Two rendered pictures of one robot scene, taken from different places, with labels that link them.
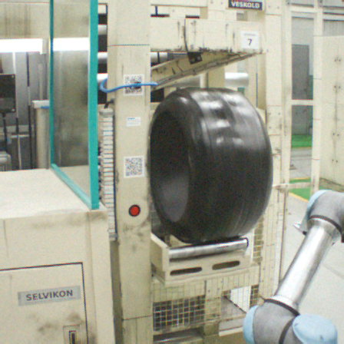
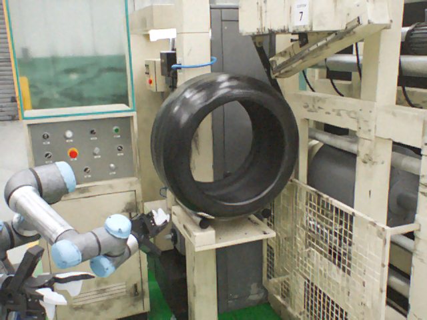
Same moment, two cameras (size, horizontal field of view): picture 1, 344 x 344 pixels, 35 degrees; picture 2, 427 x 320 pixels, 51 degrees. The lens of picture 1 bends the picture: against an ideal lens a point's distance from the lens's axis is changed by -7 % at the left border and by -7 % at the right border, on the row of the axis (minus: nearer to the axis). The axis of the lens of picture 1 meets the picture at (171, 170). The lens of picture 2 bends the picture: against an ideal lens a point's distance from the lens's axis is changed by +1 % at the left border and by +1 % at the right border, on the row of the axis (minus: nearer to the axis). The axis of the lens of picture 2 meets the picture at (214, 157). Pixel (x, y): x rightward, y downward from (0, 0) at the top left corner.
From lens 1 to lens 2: 2.92 m
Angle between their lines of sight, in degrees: 89
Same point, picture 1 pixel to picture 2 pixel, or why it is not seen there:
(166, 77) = (285, 61)
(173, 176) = (276, 157)
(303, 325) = not seen: outside the picture
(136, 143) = not seen: hidden behind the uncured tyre
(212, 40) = (275, 19)
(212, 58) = (315, 39)
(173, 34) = (255, 17)
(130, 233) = not seen: hidden behind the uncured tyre
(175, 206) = (259, 182)
